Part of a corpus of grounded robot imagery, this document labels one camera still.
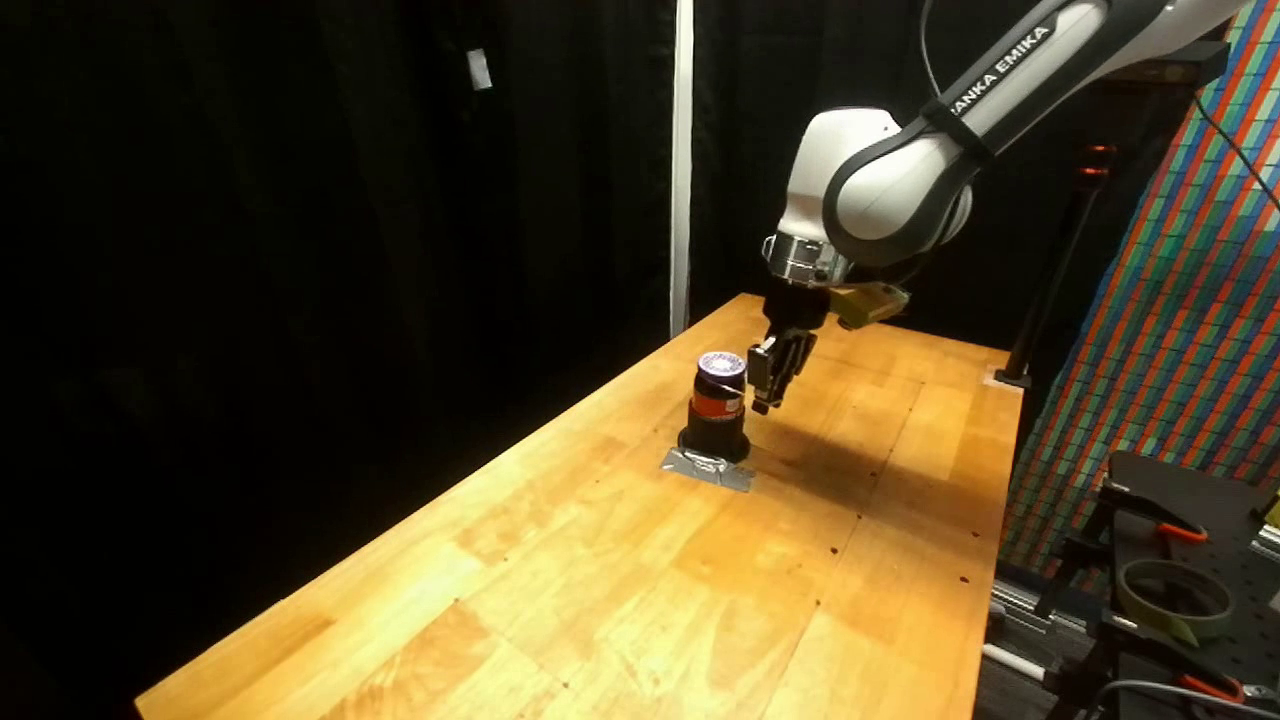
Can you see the grey tape patch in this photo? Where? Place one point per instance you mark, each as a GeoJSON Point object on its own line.
{"type": "Point", "coordinates": [711, 471]}

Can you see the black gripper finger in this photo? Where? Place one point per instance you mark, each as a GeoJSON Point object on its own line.
{"type": "Point", "coordinates": [793, 356]}
{"type": "Point", "coordinates": [763, 372]}

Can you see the colourful patterned board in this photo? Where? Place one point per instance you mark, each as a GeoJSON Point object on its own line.
{"type": "Point", "coordinates": [1180, 345]}

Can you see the green tape roll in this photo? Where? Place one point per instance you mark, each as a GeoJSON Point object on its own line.
{"type": "Point", "coordinates": [1176, 597]}

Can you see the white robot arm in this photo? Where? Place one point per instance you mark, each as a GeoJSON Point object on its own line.
{"type": "Point", "coordinates": [868, 189]}

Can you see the white vertical pole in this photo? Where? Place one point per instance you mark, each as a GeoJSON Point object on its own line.
{"type": "Point", "coordinates": [680, 166]}

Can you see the black metal clamp stand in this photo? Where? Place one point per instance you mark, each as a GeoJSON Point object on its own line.
{"type": "Point", "coordinates": [1086, 186]}

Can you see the yellowish wrist camera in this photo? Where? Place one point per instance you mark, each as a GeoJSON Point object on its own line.
{"type": "Point", "coordinates": [868, 300]}

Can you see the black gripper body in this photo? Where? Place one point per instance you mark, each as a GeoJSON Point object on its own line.
{"type": "Point", "coordinates": [807, 274]}

